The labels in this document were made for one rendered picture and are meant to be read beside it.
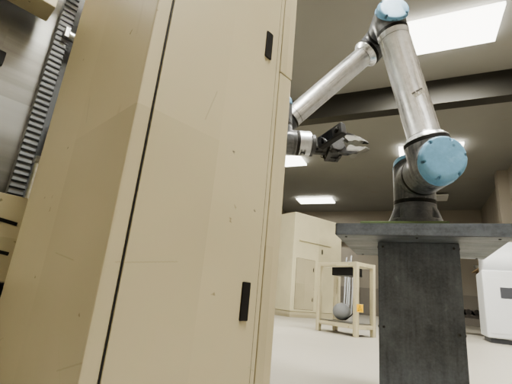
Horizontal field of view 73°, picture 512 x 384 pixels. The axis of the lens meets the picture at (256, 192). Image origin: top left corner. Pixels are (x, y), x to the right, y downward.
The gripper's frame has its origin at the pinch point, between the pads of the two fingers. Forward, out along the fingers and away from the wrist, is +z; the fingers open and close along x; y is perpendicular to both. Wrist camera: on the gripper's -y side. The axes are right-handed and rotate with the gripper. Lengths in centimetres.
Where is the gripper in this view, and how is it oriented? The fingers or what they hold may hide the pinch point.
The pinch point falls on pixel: (366, 145)
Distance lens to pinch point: 132.5
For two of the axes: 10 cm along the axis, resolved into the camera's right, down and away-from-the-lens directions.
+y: -1.2, 4.8, 8.7
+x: 0.0, 8.8, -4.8
